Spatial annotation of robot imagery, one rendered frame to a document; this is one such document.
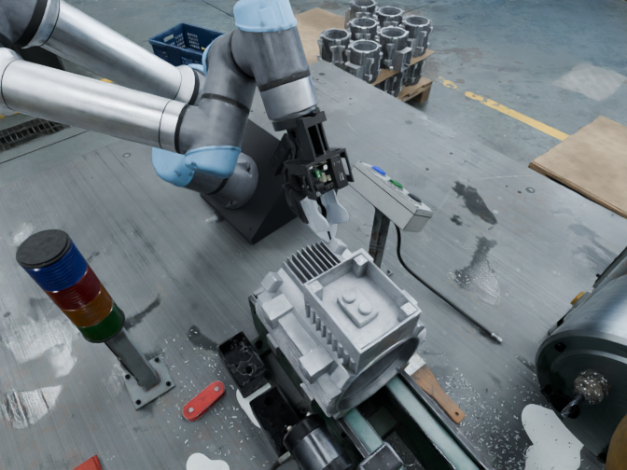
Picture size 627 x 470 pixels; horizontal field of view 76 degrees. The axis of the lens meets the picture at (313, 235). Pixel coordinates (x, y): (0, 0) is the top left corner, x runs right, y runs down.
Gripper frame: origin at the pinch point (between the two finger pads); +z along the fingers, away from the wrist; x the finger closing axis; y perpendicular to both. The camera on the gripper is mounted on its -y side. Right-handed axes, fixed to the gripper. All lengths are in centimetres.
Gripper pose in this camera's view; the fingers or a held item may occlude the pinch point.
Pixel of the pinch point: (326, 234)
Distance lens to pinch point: 66.8
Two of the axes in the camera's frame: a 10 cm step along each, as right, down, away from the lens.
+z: 2.9, 8.8, 3.8
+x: 8.1, -4.4, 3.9
